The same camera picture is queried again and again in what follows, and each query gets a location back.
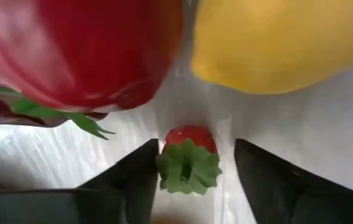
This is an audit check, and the clear plastic bin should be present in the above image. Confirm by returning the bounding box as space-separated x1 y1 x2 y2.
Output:
0 0 353 224

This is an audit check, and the red strawberry with green leaf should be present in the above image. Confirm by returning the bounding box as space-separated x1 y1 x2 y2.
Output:
155 124 223 196

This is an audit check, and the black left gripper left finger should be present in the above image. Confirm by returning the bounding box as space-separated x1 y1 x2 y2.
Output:
0 138 160 224

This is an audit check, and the red tomato with green leaves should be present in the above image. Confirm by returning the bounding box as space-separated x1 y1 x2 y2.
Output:
0 0 185 141

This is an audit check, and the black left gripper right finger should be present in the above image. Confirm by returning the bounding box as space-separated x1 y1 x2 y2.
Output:
233 138 353 224

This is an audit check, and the yellow lemon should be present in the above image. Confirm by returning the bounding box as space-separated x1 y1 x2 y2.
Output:
190 0 353 96

